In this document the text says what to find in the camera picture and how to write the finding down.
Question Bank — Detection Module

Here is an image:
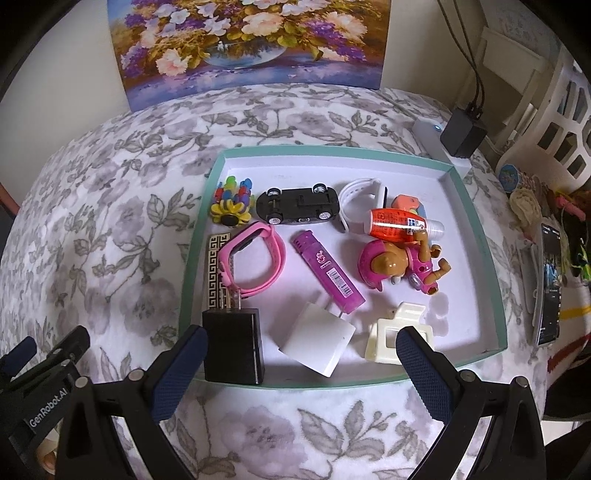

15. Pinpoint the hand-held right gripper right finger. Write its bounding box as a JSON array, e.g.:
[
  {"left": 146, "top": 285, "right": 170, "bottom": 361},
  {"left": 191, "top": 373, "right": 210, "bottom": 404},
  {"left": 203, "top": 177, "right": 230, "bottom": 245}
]
[{"left": 396, "top": 326, "right": 548, "bottom": 480}]

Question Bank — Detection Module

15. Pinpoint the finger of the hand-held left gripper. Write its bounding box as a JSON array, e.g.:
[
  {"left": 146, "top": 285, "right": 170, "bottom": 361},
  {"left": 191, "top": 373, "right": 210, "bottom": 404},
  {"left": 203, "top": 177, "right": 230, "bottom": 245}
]
[
  {"left": 39, "top": 325, "right": 90, "bottom": 385},
  {"left": 0, "top": 336, "right": 38, "bottom": 376}
]

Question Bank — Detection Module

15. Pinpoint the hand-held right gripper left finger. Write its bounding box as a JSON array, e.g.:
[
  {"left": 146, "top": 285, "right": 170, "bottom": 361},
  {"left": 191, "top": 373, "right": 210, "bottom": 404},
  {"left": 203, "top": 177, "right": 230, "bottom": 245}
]
[{"left": 54, "top": 324, "right": 209, "bottom": 480}]

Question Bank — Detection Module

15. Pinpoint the cream hair claw clip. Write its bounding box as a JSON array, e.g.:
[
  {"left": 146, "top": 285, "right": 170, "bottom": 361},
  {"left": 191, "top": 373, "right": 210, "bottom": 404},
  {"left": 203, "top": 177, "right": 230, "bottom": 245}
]
[{"left": 364, "top": 301, "right": 435, "bottom": 365}]

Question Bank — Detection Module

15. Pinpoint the black charger plug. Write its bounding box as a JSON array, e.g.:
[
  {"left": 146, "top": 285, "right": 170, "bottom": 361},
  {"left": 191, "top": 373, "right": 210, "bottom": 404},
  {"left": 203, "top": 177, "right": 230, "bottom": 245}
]
[{"left": 202, "top": 288, "right": 266, "bottom": 386}]

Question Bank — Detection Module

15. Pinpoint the teal white cardboard tray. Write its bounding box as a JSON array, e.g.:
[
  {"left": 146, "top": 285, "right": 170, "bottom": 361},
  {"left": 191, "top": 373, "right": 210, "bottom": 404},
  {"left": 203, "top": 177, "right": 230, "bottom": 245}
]
[{"left": 178, "top": 145, "right": 509, "bottom": 391}]

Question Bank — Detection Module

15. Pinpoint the black gold patterned box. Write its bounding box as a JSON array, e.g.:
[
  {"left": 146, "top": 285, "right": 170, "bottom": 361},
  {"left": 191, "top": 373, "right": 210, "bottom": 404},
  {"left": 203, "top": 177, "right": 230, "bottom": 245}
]
[{"left": 203, "top": 233, "right": 243, "bottom": 315}]

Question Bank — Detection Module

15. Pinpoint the white charger plug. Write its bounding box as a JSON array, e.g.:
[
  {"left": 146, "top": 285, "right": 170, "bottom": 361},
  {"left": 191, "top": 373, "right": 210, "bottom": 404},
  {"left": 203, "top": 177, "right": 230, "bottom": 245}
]
[{"left": 276, "top": 300, "right": 356, "bottom": 377}]

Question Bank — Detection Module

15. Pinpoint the pink brown dog toy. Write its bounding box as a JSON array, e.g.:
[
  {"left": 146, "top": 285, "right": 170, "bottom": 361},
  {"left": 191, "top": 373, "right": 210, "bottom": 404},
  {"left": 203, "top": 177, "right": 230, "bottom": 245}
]
[{"left": 359, "top": 231, "right": 451, "bottom": 296}]

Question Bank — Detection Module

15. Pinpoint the pink lighter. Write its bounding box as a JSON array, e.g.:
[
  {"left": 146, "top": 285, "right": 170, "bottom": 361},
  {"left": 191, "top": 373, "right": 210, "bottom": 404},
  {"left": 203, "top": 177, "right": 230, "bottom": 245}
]
[{"left": 291, "top": 230, "right": 366, "bottom": 315}]

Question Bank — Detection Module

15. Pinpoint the pink smartwatch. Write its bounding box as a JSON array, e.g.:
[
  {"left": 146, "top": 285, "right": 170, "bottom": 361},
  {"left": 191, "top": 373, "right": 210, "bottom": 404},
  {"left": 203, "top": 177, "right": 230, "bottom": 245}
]
[{"left": 217, "top": 222, "right": 284, "bottom": 297}]

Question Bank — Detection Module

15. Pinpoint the orange tube bottle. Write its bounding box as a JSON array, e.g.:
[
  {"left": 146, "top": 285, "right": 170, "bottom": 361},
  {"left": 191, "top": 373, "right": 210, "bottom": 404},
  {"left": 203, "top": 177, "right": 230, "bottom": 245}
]
[{"left": 367, "top": 208, "right": 445, "bottom": 241}]

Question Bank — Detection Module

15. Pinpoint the colourful sunflower fidget toy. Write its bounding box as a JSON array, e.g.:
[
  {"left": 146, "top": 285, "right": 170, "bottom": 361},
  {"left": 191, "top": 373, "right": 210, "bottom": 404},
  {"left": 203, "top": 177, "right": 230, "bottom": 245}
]
[{"left": 210, "top": 175, "right": 257, "bottom": 227}]

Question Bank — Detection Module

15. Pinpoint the orange blue card toy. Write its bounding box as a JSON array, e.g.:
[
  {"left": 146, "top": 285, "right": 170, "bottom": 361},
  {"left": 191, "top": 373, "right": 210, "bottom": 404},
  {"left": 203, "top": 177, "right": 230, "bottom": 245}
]
[{"left": 390, "top": 194, "right": 428, "bottom": 217}]

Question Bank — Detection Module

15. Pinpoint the white smartwatch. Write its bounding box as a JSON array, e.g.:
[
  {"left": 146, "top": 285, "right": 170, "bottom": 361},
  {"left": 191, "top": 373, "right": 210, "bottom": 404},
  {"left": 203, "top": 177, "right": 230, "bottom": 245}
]
[{"left": 337, "top": 178, "right": 391, "bottom": 234}]

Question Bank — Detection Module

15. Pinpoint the black toy car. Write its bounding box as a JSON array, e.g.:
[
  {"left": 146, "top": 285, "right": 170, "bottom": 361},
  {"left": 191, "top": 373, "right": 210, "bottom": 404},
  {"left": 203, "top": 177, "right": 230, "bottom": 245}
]
[{"left": 256, "top": 183, "right": 339, "bottom": 227}]

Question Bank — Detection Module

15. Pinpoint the person's left hand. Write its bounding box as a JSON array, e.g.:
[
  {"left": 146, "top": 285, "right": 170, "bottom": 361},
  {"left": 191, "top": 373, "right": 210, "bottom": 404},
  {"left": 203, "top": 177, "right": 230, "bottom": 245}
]
[{"left": 39, "top": 443, "right": 61, "bottom": 472}]

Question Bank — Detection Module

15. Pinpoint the grey phone stand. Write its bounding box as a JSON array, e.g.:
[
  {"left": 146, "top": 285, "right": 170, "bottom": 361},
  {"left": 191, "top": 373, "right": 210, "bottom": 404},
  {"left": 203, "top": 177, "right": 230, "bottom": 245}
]
[{"left": 517, "top": 240, "right": 543, "bottom": 330}]

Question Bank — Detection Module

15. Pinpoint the smartphone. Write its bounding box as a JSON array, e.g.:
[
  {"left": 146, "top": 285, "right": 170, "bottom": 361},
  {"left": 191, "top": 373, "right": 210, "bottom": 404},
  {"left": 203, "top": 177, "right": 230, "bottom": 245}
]
[{"left": 536, "top": 222, "right": 563, "bottom": 347}]

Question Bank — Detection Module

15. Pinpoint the dark furniture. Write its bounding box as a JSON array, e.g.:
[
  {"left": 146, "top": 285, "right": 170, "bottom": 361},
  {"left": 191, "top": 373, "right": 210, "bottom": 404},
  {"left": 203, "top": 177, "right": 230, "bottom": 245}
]
[{"left": 0, "top": 182, "right": 21, "bottom": 217}]

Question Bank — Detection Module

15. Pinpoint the beige crochet piece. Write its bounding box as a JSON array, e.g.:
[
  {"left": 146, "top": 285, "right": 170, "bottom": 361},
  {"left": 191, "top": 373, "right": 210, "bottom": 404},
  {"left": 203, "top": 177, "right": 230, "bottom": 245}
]
[{"left": 509, "top": 189, "right": 543, "bottom": 232}]

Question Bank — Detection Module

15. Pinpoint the white power strip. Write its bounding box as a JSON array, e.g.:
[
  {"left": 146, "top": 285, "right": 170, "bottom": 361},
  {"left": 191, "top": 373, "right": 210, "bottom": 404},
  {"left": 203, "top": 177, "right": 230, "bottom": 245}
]
[{"left": 412, "top": 119, "right": 472, "bottom": 178}]

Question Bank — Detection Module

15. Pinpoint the blue sticker roll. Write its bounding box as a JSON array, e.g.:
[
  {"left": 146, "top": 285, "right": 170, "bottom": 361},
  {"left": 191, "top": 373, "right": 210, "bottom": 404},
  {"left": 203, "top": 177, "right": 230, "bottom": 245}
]
[{"left": 499, "top": 162, "right": 548, "bottom": 195}]

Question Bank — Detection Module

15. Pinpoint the pink hair clip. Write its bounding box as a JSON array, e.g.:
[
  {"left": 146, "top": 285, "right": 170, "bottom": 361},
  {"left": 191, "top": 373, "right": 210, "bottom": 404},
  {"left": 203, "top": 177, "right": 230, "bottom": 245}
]
[{"left": 547, "top": 194, "right": 578, "bottom": 217}]

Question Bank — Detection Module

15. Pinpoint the black power adapter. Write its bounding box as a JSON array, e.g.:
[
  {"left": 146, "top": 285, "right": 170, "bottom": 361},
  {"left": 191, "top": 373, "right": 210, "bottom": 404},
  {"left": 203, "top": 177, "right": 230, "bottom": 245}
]
[{"left": 440, "top": 107, "right": 489, "bottom": 158}]

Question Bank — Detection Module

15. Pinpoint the white lattice chair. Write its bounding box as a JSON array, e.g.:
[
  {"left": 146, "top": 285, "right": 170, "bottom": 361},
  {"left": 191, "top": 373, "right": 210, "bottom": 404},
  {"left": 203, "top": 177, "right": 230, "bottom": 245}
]
[{"left": 494, "top": 46, "right": 591, "bottom": 195}]

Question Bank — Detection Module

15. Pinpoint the flower painting poster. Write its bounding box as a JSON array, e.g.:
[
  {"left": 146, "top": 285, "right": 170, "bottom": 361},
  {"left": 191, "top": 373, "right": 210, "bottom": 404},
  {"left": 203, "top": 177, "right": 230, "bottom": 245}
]
[{"left": 107, "top": 0, "right": 392, "bottom": 114}]

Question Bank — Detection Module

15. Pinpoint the black usb cable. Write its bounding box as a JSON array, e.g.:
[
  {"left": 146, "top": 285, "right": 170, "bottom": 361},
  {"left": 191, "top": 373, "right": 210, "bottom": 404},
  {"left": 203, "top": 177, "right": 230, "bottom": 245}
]
[
  {"left": 436, "top": 0, "right": 477, "bottom": 116},
  {"left": 445, "top": 0, "right": 486, "bottom": 116}
]

